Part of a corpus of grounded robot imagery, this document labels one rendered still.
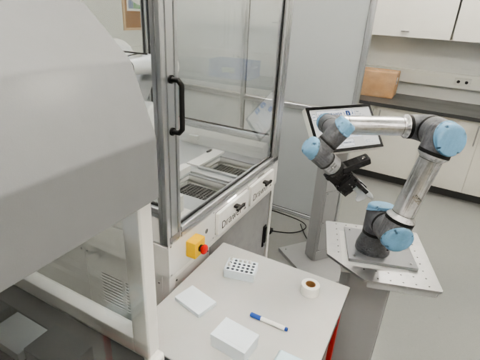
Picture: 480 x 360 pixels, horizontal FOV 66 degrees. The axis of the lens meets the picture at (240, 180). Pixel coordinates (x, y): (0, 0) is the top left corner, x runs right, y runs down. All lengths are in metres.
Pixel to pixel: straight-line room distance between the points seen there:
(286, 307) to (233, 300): 0.19
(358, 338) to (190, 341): 0.99
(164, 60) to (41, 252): 0.70
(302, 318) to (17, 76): 1.14
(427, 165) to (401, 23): 3.19
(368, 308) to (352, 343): 0.23
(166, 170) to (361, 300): 1.10
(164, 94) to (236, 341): 0.78
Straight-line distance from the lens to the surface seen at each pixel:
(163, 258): 1.42
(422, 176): 1.53
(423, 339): 2.65
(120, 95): 0.71
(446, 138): 1.49
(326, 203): 2.67
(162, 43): 1.14
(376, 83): 4.58
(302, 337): 1.35
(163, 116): 1.17
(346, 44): 3.02
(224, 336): 1.25
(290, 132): 3.27
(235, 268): 1.51
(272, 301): 1.44
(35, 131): 0.60
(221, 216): 1.63
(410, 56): 4.94
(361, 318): 1.94
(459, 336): 2.78
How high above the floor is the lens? 1.74
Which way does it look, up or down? 25 degrees down
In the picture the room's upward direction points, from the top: 3 degrees clockwise
